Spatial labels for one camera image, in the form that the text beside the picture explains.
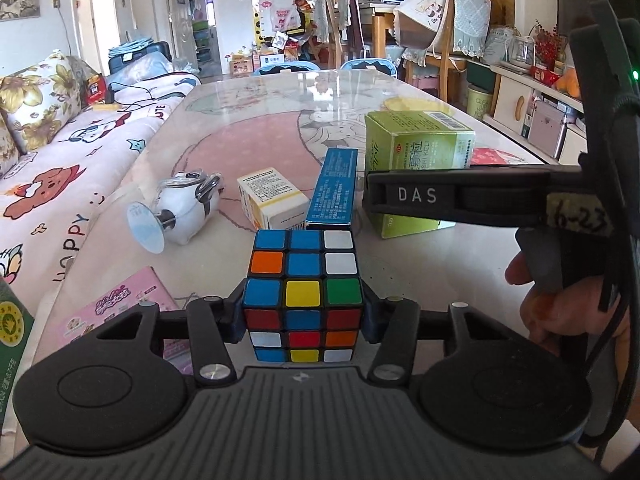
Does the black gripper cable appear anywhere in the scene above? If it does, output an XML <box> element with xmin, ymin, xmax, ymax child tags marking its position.
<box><xmin>575</xmin><ymin>280</ymin><xmax>633</xmax><ymax>451</ymax></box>

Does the red flower decoration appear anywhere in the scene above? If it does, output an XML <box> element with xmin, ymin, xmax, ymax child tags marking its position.
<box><xmin>532</xmin><ymin>20</ymin><xmax>558</xmax><ymax>63</ymax></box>

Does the glass kettle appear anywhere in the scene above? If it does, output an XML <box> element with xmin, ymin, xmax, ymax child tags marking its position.
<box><xmin>510</xmin><ymin>35</ymin><xmax>533</xmax><ymax>68</ymax></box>

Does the light blue quilted cover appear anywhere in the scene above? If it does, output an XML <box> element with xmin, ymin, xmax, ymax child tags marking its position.
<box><xmin>447</xmin><ymin>0</ymin><xmax>486</xmax><ymax>58</ymax></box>

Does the blue child chair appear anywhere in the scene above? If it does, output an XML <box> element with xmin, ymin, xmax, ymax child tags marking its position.
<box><xmin>340</xmin><ymin>58</ymin><xmax>398</xmax><ymax>73</ymax></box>
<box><xmin>252</xmin><ymin>60</ymin><xmax>321</xmax><ymax>77</ymax></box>

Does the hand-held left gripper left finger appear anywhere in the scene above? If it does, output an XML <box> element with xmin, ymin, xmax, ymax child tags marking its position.
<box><xmin>95</xmin><ymin>280</ymin><xmax>247</xmax><ymax>389</ymax></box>

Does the shelf with green bins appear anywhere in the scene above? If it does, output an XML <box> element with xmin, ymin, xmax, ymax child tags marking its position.
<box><xmin>192</xmin><ymin>19</ymin><xmax>211</xmax><ymax>63</ymax></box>

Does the pile of oranges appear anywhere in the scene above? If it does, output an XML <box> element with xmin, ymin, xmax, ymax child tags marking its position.
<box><xmin>557</xmin><ymin>67</ymin><xmax>581</xmax><ymax>98</ymax></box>

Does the pink metal case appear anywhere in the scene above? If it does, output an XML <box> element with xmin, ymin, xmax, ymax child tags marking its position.
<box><xmin>527</xmin><ymin>100</ymin><xmax>568</xmax><ymax>158</ymax></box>

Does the cream cabinet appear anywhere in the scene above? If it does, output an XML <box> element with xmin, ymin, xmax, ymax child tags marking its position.
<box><xmin>482</xmin><ymin>62</ymin><xmax>588</xmax><ymax>163</ymax></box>

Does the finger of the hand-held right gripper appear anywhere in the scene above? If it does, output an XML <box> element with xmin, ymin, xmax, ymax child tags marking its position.
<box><xmin>361</xmin><ymin>166</ymin><xmax>551</xmax><ymax>228</ymax></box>

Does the grey sofa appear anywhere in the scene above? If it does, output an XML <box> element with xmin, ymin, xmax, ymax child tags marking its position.
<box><xmin>0</xmin><ymin>50</ymin><xmax>201</xmax><ymax>311</ymax></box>

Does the black charger cable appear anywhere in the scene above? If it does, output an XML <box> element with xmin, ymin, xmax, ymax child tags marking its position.
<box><xmin>107</xmin><ymin>82</ymin><xmax>156</xmax><ymax>111</ymax></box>

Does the white printed plastic bag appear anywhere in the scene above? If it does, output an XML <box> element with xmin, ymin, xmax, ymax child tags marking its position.
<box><xmin>270</xmin><ymin>5</ymin><xmax>301</xmax><ymax>31</ymax></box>

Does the dark green box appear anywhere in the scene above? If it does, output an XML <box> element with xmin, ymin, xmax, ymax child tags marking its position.
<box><xmin>0</xmin><ymin>277</ymin><xmax>35</xmax><ymax>433</ymax></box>

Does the white and yellow box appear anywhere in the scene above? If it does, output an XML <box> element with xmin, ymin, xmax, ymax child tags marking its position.
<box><xmin>236</xmin><ymin>167</ymin><xmax>311</xmax><ymax>232</ymax></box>

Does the floral cushion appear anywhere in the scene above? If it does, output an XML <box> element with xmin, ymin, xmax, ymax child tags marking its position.
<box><xmin>0</xmin><ymin>112</ymin><xmax>21</xmax><ymax>178</ymax></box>
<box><xmin>0</xmin><ymin>50</ymin><xmax>70</xmax><ymax>156</ymax></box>

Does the white woven bag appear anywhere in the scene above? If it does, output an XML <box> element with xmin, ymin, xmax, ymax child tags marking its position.
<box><xmin>485</xmin><ymin>27</ymin><xmax>516</xmax><ymax>63</ymax></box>

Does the chair draped with clothes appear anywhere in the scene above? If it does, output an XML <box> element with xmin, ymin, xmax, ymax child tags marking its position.
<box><xmin>312</xmin><ymin>0</ymin><xmax>371</xmax><ymax>68</ymax></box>

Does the person's right hand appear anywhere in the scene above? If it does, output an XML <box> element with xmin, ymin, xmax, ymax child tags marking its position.
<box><xmin>504</xmin><ymin>255</ymin><xmax>611</xmax><ymax>357</ymax></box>

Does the cartoon printed blanket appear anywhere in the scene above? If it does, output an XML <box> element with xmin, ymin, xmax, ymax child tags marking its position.
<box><xmin>0</xmin><ymin>72</ymin><xmax>201</xmax><ymax>311</ymax></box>

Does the wooden dining table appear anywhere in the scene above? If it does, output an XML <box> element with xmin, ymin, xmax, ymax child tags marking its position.
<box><xmin>370</xmin><ymin>2</ymin><xmax>401</xmax><ymax>58</ymax></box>

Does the pile of printed cartons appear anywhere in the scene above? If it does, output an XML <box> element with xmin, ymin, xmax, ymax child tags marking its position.
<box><xmin>230</xmin><ymin>50</ymin><xmax>281</xmax><ymax>76</ymax></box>

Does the giraffe height chart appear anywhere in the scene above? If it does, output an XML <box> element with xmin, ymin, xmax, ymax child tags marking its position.
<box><xmin>250</xmin><ymin>0</ymin><xmax>267</xmax><ymax>43</ymax></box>

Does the pink plastic stool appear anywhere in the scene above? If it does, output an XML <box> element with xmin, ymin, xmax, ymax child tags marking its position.
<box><xmin>410</xmin><ymin>76</ymin><xmax>441</xmax><ymax>96</ymax></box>

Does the plastic-wrapped blue bedding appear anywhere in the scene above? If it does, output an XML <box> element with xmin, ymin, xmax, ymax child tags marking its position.
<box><xmin>112</xmin><ymin>52</ymin><xmax>201</xmax><ymax>86</ymax></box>

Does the blue long box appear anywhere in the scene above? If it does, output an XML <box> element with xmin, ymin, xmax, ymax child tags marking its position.
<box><xmin>305</xmin><ymin>147</ymin><xmax>359</xmax><ymax>232</ymax></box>

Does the colourful puzzle cube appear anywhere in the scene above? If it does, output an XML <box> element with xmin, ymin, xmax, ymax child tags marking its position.
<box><xmin>241</xmin><ymin>229</ymin><xmax>364</xmax><ymax>364</ymax></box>

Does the green waste bin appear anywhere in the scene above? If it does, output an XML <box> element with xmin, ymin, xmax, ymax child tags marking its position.
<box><xmin>467</xmin><ymin>85</ymin><xmax>496</xmax><ymax>121</ymax></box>

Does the green medicine box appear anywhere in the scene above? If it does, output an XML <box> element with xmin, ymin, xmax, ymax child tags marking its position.
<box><xmin>364</xmin><ymin>110</ymin><xmax>476</xmax><ymax>239</ymax></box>

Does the red box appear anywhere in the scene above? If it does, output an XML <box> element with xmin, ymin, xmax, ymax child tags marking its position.
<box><xmin>530</xmin><ymin>65</ymin><xmax>561</xmax><ymax>86</ymax></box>

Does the wooden chair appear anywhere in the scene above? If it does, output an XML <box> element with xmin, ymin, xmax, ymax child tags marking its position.
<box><xmin>402</xmin><ymin>50</ymin><xmax>468</xmax><ymax>106</ymax></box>

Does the dark blue suitcase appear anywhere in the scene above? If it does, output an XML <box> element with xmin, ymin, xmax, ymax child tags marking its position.
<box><xmin>109</xmin><ymin>42</ymin><xmax>173</xmax><ymax>76</ymax></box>

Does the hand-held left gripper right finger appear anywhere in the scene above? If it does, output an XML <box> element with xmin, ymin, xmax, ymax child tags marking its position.
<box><xmin>361</xmin><ymin>282</ymin><xmax>506</xmax><ymax>387</ymax></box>

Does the white suction-cup toy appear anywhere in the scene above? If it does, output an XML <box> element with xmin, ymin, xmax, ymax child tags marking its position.
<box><xmin>125</xmin><ymin>170</ymin><xmax>224</xmax><ymax>254</ymax></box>

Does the white lace cloth cover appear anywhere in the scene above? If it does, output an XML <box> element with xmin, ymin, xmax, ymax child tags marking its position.
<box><xmin>392</xmin><ymin>0</ymin><xmax>453</xmax><ymax>51</ymax></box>

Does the pink printed box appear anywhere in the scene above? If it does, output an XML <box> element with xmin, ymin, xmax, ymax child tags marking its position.
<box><xmin>52</xmin><ymin>266</ymin><xmax>195</xmax><ymax>377</ymax></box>

